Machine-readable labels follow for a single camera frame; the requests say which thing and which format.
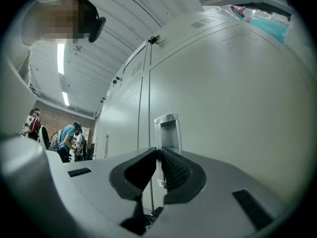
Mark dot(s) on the grey backpack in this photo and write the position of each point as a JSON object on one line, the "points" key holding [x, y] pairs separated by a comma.
{"points": [[55, 141]]}

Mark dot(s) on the black head-mounted camera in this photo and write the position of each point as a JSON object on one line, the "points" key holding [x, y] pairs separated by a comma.
{"points": [[95, 26]]}

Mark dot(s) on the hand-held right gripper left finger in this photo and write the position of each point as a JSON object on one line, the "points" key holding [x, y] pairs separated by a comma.
{"points": [[138, 177]]}

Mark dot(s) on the person's head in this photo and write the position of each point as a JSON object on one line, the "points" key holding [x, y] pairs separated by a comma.
{"points": [[54, 21]]}

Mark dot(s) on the clear plastic bags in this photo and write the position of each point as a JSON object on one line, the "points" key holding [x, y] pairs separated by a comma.
{"points": [[270, 15]]}

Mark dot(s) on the long ceiling light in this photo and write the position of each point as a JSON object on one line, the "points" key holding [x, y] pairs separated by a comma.
{"points": [[65, 98], [61, 58]]}

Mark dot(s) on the narrow grey vented locker door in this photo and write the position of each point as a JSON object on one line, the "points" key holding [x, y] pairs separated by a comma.
{"points": [[137, 63]]}

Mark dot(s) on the teal and pink toy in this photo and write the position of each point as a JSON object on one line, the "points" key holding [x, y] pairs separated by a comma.
{"points": [[262, 23]]}

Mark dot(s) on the white chair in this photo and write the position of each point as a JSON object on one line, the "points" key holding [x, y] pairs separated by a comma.
{"points": [[44, 137]]}

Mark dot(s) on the large grey locker door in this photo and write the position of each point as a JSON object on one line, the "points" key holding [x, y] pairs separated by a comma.
{"points": [[230, 103]]}

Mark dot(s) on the tall grey locker door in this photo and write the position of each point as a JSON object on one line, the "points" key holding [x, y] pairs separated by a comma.
{"points": [[126, 123]]}

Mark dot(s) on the row of distant grey lockers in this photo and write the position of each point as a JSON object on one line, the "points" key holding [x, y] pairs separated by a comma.
{"points": [[101, 130]]}

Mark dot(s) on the white ceiling fixture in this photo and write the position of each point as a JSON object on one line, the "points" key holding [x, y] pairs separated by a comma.
{"points": [[78, 49]]}

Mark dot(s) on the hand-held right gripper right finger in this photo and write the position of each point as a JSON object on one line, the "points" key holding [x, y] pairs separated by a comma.
{"points": [[183, 175]]}

